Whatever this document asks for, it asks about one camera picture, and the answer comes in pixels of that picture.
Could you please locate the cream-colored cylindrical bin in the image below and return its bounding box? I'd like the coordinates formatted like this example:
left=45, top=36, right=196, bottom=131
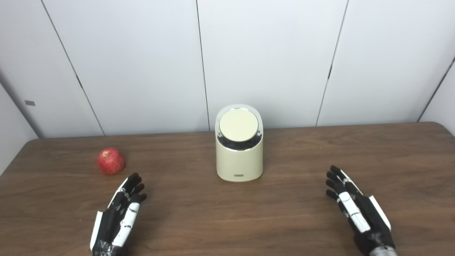
left=215, top=104, right=264, bottom=182

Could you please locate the round cream bin lid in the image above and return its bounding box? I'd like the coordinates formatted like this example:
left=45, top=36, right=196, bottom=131
left=219, top=109, right=259, bottom=142

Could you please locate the red apple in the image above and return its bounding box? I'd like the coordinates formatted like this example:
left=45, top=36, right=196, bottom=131
left=97, top=148, right=125, bottom=175

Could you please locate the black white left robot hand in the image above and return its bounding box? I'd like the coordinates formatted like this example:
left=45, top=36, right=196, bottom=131
left=90, top=172, right=147, bottom=256

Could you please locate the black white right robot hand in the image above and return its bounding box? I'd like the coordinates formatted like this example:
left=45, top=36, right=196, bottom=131
left=326, top=165, right=396, bottom=255

